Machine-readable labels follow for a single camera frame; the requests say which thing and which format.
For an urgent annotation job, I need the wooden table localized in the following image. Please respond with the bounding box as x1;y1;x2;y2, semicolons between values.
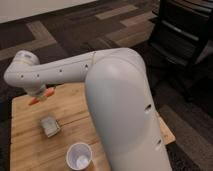
10;83;174;171

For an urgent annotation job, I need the white paper cup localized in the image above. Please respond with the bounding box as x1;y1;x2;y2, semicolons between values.
66;142;92;171

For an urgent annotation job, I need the black cabinet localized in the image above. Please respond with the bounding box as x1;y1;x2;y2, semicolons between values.
149;0;213;67

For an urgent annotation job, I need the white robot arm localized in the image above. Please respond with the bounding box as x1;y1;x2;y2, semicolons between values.
4;48;172;171

